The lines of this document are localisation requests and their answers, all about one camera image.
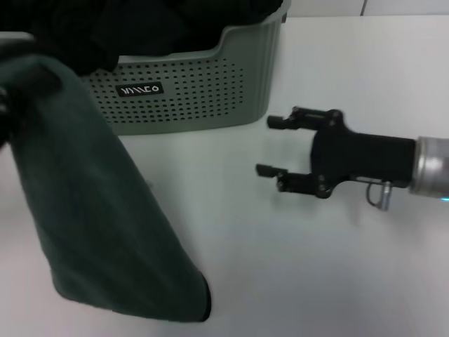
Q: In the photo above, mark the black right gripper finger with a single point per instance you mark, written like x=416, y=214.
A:
x=280, y=122
x=294, y=180

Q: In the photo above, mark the black cloth pile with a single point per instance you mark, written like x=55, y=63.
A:
x=105, y=31

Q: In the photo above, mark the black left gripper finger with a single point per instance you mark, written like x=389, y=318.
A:
x=47, y=79
x=15, y=48

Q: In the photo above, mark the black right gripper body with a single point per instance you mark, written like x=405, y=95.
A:
x=365, y=158

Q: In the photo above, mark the green perforated plastic storage box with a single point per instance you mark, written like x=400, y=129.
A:
x=210, y=98

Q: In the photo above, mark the dark green towel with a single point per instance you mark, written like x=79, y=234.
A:
x=91, y=196

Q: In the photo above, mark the black brand label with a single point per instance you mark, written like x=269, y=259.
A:
x=140, y=90

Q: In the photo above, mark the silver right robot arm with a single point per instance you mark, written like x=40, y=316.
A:
x=433, y=168

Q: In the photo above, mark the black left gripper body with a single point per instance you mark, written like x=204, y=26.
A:
x=6, y=119

